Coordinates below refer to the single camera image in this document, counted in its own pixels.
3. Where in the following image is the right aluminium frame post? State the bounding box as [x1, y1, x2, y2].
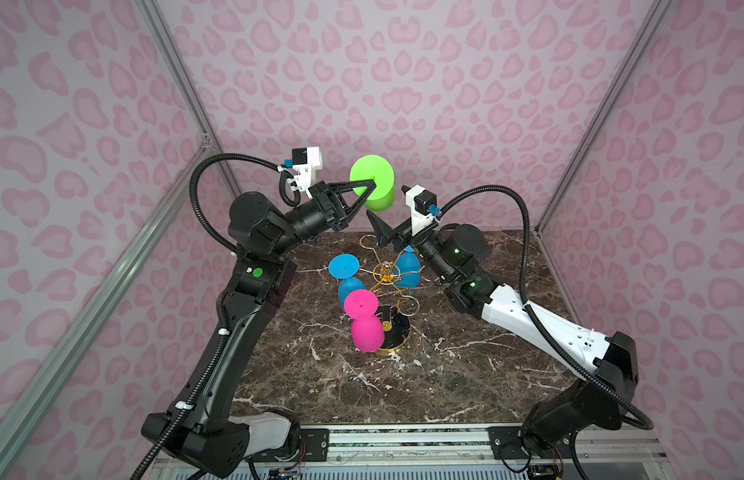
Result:
[536, 0, 677, 239]

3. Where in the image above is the left aluminium frame beam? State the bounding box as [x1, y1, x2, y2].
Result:
[0, 141, 220, 479]

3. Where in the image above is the blue wine glass left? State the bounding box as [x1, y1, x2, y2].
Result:
[328, 254, 366, 305]

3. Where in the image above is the gold wire wine glass rack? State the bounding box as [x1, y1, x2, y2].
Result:
[359, 234, 421, 353]

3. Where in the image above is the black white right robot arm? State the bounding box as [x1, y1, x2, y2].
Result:
[367, 212, 638, 456]

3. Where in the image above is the pink wine glass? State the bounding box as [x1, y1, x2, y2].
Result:
[343, 289, 385, 352]

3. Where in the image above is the green wine glass front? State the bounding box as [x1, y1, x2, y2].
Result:
[349, 155, 396, 212]

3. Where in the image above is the blue wine glass rear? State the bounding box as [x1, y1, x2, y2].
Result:
[394, 246, 421, 289]

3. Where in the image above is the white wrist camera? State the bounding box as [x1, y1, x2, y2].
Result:
[280, 146, 323, 193]
[402, 185, 440, 236]

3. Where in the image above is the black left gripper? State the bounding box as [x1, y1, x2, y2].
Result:
[271, 182, 373, 263]

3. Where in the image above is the right black corrugated cable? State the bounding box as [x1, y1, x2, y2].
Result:
[437, 184, 655, 431]

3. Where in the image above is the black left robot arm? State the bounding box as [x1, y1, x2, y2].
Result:
[132, 180, 376, 479]

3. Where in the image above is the blue wine glass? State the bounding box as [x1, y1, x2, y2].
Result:
[328, 254, 366, 305]
[394, 246, 421, 289]

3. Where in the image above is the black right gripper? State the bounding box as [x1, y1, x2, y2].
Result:
[369, 185, 461, 283]

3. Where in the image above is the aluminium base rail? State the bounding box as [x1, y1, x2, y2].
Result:
[149, 422, 673, 480]

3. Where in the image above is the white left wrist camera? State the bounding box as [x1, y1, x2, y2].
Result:
[280, 146, 323, 193]

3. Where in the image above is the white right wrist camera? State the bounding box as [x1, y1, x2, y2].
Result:
[402, 185, 440, 236]

